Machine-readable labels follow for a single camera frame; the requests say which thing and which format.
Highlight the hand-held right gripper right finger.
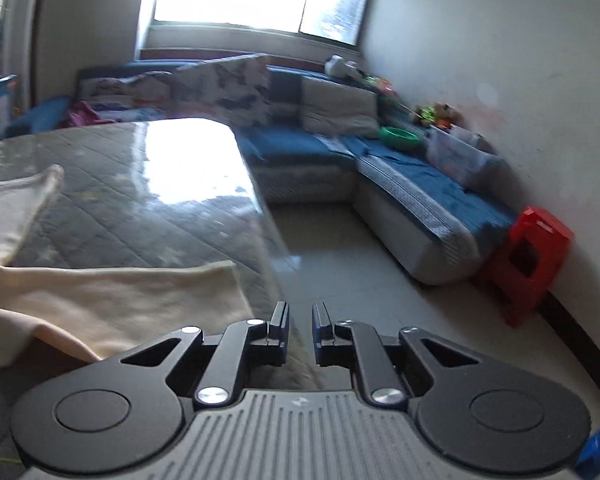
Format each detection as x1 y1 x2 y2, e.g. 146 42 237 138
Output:
311 301 483 407

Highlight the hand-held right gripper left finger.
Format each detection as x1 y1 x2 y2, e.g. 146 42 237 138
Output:
117 301 290 408

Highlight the cream cloth garment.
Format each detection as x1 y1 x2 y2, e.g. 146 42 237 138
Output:
0 164 253 373

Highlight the blue sectional sofa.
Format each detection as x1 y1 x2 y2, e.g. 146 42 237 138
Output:
75 52 518 286

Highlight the green plastic bowl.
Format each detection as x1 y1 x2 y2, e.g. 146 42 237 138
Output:
379 126 423 151

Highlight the clear plastic storage box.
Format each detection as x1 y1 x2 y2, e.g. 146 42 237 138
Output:
426 127 501 188

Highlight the beige sofa cushion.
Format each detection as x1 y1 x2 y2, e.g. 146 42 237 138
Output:
300 76 381 137

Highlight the red plastic stool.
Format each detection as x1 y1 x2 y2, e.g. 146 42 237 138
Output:
477 206 575 328

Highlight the pile of colourful toys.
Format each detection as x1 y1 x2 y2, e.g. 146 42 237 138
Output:
412 102 463 131

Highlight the butterfly print cushion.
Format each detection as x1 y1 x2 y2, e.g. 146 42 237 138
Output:
80 71 175 112
172 54 272 128

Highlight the green and pink toy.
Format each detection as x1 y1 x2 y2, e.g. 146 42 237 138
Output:
362 75 398 102

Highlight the white toy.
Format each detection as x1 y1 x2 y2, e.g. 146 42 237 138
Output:
325 55 361 78

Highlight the pink cloth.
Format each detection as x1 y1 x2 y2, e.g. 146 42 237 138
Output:
62 101 116 128

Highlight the blue ottoman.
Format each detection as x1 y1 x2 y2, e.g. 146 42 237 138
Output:
7 96 71 137

